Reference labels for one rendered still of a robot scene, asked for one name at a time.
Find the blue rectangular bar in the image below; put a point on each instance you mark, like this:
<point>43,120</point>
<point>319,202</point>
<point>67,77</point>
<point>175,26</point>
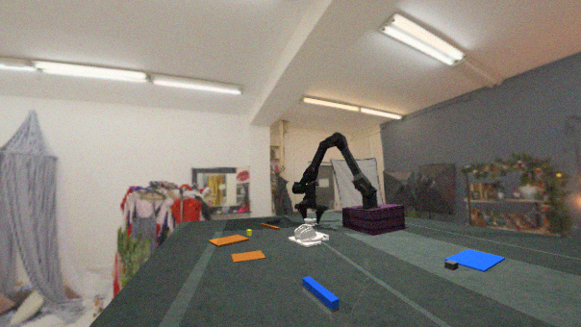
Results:
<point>324,295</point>

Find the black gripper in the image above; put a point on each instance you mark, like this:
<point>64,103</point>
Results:
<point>320,208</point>

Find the blue flat plate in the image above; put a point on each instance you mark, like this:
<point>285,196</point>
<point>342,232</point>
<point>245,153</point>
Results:
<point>476,260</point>

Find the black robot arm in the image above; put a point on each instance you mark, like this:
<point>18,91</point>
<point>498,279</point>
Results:
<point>360,182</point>

